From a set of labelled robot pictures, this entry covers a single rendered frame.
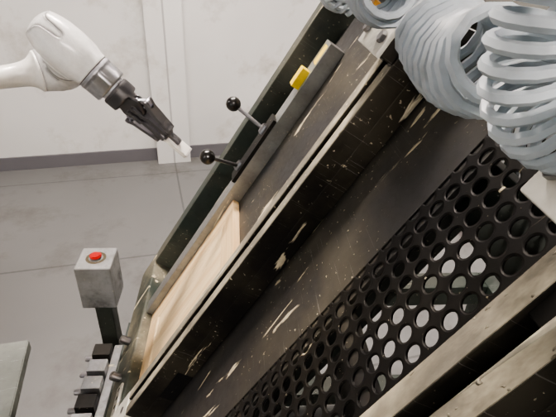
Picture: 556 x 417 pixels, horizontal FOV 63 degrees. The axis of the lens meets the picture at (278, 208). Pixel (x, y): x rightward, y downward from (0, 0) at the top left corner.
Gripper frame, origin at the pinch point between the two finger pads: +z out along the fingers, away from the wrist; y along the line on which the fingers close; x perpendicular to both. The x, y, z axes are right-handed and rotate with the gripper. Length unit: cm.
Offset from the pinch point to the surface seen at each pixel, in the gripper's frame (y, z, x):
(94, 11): 228, -68, -185
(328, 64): -36.4, 10.2, -20.4
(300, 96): -28.7, 11.3, -14.9
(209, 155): -10.6, 5.5, 2.9
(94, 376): 45, 28, 53
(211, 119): 245, 60, -199
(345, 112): -59, 6, 13
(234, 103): -14.1, 2.8, -11.3
